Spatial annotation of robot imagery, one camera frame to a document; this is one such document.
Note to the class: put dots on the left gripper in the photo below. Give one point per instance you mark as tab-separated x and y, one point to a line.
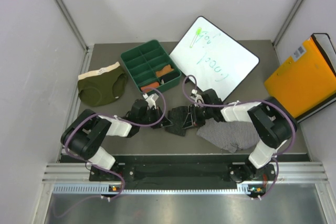
158	113

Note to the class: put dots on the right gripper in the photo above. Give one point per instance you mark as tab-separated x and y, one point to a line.
192	119

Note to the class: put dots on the black dotted underwear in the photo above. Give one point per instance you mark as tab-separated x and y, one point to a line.
177	116

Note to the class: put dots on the green compartment tray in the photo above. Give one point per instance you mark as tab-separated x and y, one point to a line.
144	60

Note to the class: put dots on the olive green underwear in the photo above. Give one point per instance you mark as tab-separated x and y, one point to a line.
103	86

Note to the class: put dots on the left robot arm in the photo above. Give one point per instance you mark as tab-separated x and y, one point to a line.
86	134

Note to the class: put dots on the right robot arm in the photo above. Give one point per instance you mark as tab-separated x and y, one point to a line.
264	125

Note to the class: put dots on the grey striped underwear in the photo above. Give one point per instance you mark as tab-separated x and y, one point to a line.
229	136

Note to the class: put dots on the orange rolled cloth front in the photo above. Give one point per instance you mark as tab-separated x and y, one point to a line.
150	87

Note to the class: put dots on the orange rolled cloth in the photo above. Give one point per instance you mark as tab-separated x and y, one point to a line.
165	70
150	87

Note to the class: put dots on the black rolled cloth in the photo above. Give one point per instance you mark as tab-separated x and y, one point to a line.
169	77

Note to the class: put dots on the orange rolled cloth back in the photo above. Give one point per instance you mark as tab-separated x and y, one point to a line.
165	70

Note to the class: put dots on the white whiteboard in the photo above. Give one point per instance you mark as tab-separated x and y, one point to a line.
216	60

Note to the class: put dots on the orange clipboard folder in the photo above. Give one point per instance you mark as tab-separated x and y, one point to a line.
305	83

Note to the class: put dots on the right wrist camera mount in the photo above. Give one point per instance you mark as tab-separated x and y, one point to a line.
196	97

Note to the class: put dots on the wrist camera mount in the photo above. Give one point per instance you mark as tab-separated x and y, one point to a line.
196	97
151	100

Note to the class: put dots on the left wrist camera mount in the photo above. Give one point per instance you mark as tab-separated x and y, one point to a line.
151	100

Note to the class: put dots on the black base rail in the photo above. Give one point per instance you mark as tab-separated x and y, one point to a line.
189	171

